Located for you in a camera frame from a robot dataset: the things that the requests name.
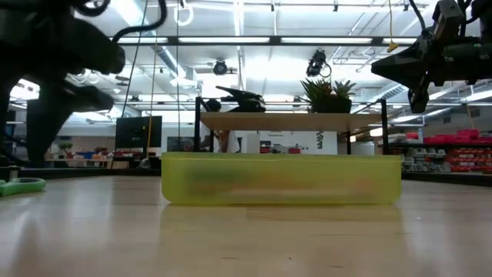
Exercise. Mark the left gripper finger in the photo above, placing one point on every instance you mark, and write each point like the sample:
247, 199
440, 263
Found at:
100, 65
100, 46

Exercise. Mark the black stapler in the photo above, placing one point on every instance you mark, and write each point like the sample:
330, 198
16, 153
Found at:
246, 104

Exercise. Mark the black monitor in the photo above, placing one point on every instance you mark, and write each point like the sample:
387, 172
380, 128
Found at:
138, 132

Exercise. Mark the small wooden riser shelf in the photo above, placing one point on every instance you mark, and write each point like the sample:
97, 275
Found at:
288, 122

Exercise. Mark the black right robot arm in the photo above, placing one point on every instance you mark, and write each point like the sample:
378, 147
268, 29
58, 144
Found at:
484, 57

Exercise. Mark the black overhead camera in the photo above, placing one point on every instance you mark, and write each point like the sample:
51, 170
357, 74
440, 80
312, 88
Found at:
316, 63

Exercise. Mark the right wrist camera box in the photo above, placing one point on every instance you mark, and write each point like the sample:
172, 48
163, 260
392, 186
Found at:
447, 19

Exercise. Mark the overhead LED light bar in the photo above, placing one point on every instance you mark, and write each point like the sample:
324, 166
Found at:
274, 40

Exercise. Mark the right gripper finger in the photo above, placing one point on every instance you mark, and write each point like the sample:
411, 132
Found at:
405, 81
399, 63

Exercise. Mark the grey and red bin rack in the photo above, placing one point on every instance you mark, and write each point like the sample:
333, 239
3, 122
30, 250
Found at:
467, 134

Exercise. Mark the potted succulent plant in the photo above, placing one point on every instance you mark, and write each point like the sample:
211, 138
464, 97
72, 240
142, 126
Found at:
326, 104

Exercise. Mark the translucent yellow pencil case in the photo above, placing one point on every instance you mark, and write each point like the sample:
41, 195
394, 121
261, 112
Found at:
280, 177

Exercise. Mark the person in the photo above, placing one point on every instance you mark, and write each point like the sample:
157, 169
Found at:
213, 105

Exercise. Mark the black round ceiling fixture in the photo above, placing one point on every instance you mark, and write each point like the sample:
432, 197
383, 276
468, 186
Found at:
220, 67

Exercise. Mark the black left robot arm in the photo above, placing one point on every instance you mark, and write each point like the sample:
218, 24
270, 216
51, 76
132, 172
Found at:
46, 134

